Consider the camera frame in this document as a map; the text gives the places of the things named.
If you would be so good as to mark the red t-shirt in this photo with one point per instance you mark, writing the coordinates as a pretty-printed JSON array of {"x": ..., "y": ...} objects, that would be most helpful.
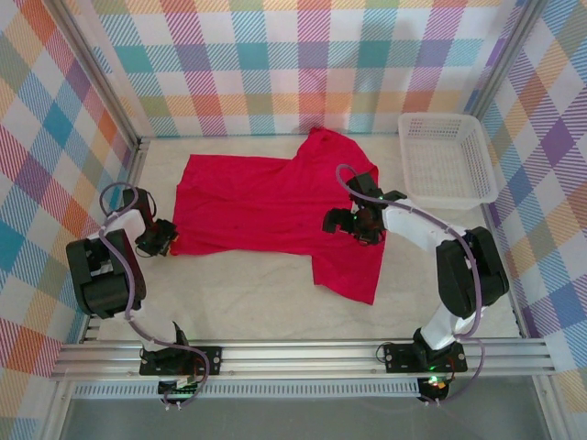
[{"x": 257, "y": 206}]

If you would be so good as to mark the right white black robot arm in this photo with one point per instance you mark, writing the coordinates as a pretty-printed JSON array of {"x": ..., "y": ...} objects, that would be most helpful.
[{"x": 413, "y": 224}]

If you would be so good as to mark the white plastic basket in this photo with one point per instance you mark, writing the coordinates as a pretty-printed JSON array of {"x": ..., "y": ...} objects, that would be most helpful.
[{"x": 440, "y": 156}]

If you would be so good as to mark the wide aluminium mounting beam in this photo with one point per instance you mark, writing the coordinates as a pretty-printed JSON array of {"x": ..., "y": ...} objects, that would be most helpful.
[{"x": 298, "y": 359}]

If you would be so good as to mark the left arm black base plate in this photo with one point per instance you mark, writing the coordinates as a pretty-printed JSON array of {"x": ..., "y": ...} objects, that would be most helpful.
[{"x": 202, "y": 353}]

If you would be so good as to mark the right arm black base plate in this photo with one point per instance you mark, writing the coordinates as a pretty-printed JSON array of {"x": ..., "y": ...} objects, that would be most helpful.
[{"x": 399, "y": 357}]

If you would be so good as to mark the aluminium frame post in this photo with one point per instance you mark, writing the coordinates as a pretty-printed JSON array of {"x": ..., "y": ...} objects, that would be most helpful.
[
  {"x": 96, "y": 69},
  {"x": 504, "y": 57}
]

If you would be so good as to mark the aluminium frame leg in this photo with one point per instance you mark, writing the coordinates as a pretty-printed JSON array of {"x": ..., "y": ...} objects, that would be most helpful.
[
  {"x": 57, "y": 412},
  {"x": 548, "y": 408}
]

